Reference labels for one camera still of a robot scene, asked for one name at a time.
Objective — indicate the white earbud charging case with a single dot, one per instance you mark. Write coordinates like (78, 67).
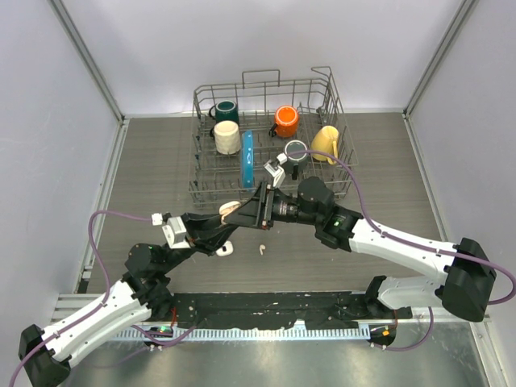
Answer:
(226, 249)

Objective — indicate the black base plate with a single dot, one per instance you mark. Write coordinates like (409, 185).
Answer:
(275, 311)

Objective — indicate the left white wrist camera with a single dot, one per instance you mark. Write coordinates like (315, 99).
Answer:
(173, 228)

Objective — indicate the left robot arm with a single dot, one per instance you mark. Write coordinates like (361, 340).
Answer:
(49, 354)

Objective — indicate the grey mug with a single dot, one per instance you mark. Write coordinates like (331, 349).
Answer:
(296, 158)

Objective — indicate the white slotted cable duct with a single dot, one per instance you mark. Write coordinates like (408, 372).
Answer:
(298, 332)

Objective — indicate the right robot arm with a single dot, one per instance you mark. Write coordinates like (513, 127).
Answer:
(454, 276)

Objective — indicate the beige earbud case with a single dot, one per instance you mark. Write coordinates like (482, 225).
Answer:
(225, 209)

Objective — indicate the cream textured mug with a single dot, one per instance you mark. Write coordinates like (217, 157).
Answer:
(226, 136)

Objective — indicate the yellow mug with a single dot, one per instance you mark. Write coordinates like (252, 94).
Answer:
(326, 140)

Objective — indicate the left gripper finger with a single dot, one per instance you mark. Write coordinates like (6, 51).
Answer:
(195, 223)
(213, 240)

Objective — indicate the grey wire dish rack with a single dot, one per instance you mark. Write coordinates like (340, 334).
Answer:
(215, 178)

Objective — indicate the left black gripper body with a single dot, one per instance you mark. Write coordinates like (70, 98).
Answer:
(189, 240)

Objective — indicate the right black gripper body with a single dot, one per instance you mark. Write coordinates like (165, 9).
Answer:
(284, 209)

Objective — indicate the dark green mug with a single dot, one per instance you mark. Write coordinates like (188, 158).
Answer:
(226, 110)

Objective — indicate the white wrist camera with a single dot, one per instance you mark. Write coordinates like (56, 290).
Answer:
(275, 169)
(173, 228)

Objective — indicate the blue plate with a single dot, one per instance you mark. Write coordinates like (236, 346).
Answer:
(247, 160)

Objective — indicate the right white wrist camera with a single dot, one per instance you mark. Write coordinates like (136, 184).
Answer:
(275, 169)

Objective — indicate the orange mug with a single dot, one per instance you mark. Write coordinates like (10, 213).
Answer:
(286, 119)

